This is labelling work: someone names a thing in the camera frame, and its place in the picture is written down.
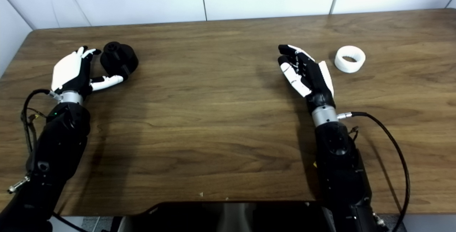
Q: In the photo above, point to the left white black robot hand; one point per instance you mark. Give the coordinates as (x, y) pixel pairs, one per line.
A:
(67, 70)

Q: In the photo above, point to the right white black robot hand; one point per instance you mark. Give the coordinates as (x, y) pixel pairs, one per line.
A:
(315, 80)

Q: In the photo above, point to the round black plastic part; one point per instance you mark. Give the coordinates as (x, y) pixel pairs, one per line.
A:
(119, 59)

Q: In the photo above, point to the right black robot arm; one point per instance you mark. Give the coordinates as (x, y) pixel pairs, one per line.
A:
(342, 175)

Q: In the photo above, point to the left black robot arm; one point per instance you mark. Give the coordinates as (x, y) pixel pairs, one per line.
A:
(57, 146)

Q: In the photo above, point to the glossy black robot torso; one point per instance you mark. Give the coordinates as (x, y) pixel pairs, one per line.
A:
(185, 217)

